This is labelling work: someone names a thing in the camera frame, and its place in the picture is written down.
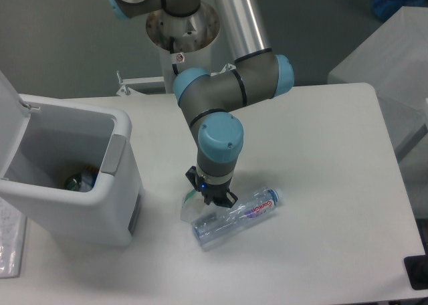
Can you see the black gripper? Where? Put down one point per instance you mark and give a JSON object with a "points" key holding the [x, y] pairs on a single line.
{"points": [[217, 192]]}

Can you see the white plastic bag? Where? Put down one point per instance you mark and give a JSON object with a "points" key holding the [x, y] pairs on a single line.
{"points": [[192, 206]]}

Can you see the clear plastic water bottle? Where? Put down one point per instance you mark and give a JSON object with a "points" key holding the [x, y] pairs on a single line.
{"points": [[222, 223]]}

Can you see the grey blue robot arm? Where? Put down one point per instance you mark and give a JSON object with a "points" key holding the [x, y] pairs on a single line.
{"points": [[218, 60]]}

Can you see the green bottle inside can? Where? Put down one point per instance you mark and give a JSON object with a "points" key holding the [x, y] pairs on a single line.
{"points": [[83, 181]]}

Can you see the white trash can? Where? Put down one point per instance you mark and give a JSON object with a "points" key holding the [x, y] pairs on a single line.
{"points": [[46, 140]]}

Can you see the paper sheet in sleeve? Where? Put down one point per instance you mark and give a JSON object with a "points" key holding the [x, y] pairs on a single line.
{"points": [[13, 225]]}

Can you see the black device at edge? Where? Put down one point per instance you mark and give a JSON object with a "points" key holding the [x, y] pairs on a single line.
{"points": [[416, 267]]}

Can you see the white side table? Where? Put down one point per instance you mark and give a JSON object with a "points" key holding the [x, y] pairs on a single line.
{"points": [[393, 60]]}

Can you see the white pedestal foot bracket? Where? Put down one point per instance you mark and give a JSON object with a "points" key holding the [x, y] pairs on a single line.
{"points": [[147, 85]]}

